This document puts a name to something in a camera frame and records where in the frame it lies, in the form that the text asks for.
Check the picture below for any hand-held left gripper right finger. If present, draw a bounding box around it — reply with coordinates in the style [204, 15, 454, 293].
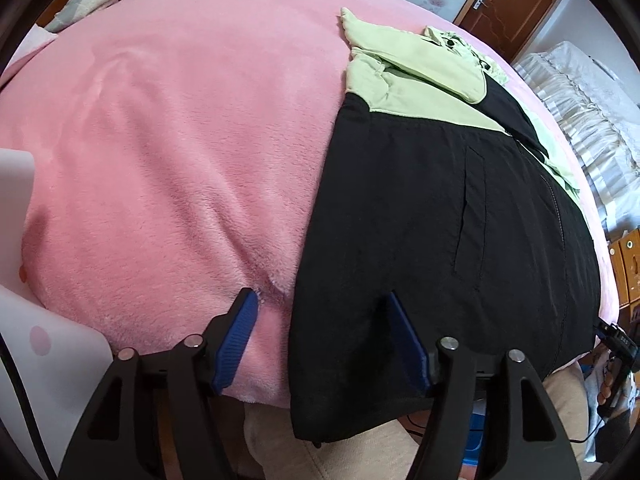
[382, 291, 583, 480]

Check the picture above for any person's right hand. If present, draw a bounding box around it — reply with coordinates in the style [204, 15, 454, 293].
[596, 360, 617, 407]

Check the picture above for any white pink printed pillow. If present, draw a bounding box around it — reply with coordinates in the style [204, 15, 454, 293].
[0, 24, 58, 83]

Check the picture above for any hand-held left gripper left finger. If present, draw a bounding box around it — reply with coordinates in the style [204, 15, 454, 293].
[57, 287, 260, 480]

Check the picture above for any pink fleece bed blanket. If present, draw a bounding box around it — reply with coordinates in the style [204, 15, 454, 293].
[0, 0, 623, 411]

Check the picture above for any person's right forearm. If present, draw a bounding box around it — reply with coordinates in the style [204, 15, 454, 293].
[597, 407, 640, 466]

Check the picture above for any black cable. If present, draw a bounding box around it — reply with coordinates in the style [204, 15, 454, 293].
[0, 332, 57, 480]

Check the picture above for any brown wooden door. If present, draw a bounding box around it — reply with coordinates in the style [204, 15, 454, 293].
[452, 0, 566, 63]

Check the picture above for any white bedside table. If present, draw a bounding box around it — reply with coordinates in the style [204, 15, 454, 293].
[0, 147, 113, 480]

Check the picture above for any green white checked cloth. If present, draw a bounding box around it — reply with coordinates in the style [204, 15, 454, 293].
[42, 0, 136, 33]

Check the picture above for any wooden drawer cabinet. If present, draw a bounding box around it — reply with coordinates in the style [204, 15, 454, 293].
[607, 227, 640, 311]

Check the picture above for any green and black hooded jacket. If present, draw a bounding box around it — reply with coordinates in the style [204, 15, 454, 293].
[289, 7, 603, 448]

